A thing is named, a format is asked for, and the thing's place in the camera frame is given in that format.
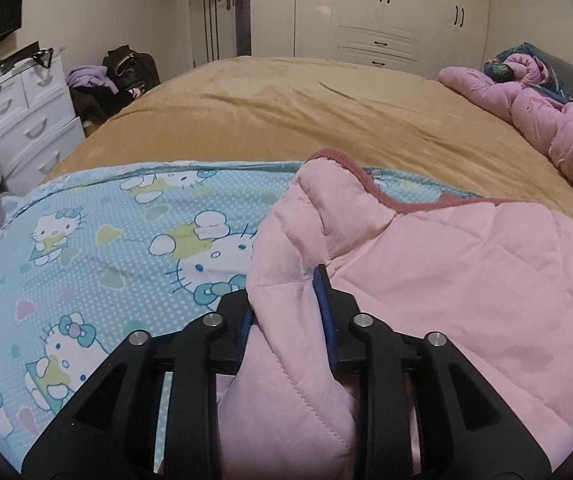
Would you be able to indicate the dark clothes pile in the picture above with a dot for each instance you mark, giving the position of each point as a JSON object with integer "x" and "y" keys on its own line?
{"x": 96, "y": 105}

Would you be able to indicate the bed with tan sheet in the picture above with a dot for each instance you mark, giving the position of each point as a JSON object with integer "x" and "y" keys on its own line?
{"x": 291, "y": 110}

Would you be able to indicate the cartoon cat printed blanket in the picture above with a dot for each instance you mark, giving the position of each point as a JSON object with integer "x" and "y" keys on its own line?
{"x": 116, "y": 240}

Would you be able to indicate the pink puffy clothing pile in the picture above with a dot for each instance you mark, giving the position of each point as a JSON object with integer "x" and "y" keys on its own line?
{"x": 556, "y": 130}

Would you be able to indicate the purple clothes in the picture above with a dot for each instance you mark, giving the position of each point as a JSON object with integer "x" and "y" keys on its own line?
{"x": 86, "y": 76}

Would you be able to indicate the pink quilted jacket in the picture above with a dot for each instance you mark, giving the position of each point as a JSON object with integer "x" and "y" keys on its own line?
{"x": 441, "y": 270}

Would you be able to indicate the white door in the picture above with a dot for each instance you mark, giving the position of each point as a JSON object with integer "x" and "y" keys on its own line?
{"x": 216, "y": 35}

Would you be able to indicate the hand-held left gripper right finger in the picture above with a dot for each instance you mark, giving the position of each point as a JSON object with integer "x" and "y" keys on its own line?
{"x": 324, "y": 305}

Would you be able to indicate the dark bag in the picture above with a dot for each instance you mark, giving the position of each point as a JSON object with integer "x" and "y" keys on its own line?
{"x": 134, "y": 67}

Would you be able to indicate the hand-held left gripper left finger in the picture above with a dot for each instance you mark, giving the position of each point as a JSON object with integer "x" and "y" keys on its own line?
{"x": 244, "y": 335}

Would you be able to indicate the white wardrobe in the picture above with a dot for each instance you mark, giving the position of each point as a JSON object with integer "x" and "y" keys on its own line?
{"x": 316, "y": 10}

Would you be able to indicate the white drawer chest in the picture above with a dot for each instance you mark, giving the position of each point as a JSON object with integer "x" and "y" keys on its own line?
{"x": 31, "y": 125}

